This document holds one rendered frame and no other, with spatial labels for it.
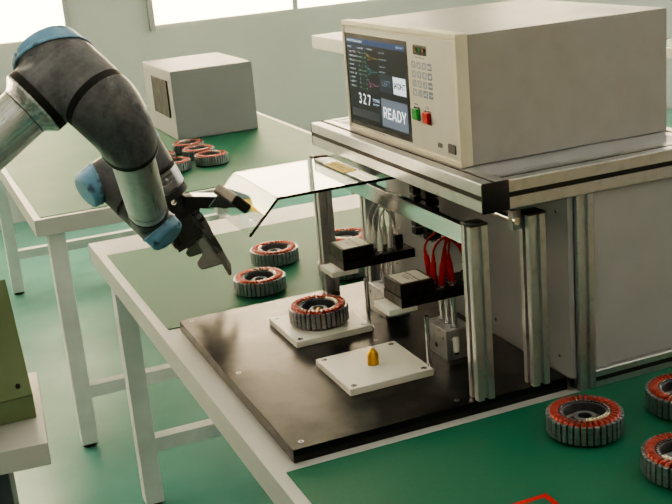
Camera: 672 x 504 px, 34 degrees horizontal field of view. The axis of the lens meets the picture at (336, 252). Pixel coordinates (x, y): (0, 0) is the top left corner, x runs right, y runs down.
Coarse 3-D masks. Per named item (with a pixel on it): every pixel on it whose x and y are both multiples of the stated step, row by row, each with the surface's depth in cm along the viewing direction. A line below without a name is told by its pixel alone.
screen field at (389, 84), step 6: (384, 78) 190; (390, 78) 187; (396, 78) 185; (384, 84) 190; (390, 84) 188; (396, 84) 186; (402, 84) 183; (384, 90) 190; (390, 90) 188; (396, 90) 186; (402, 90) 184; (402, 96) 184
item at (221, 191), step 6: (222, 186) 195; (216, 192) 195; (222, 192) 193; (228, 192) 191; (222, 198) 196; (228, 198) 189; (234, 198) 187; (240, 198) 187; (234, 204) 187; (240, 204) 188; (246, 204) 188; (240, 210) 188; (246, 210) 188
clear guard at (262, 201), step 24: (264, 168) 205; (288, 168) 203; (312, 168) 202; (360, 168) 198; (240, 192) 196; (264, 192) 188; (288, 192) 185; (312, 192) 185; (240, 216) 190; (264, 216) 183
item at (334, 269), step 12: (348, 240) 206; (360, 240) 206; (336, 252) 204; (348, 252) 201; (360, 252) 202; (372, 252) 203; (384, 252) 205; (396, 252) 205; (408, 252) 206; (324, 264) 207; (336, 264) 204; (348, 264) 201; (360, 264) 202; (372, 264) 203; (384, 264) 208; (336, 276) 202
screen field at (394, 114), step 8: (384, 104) 192; (392, 104) 189; (400, 104) 186; (384, 112) 192; (392, 112) 189; (400, 112) 186; (384, 120) 193; (392, 120) 190; (400, 120) 187; (392, 128) 190; (400, 128) 187; (408, 128) 184
